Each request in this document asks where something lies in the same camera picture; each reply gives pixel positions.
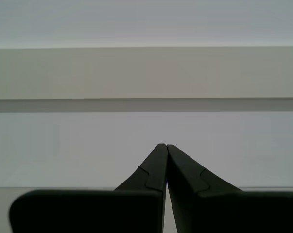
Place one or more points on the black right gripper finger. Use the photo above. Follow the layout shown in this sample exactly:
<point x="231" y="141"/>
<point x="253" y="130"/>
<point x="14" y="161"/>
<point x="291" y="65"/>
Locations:
<point x="92" y="211"/>
<point x="221" y="211"/>

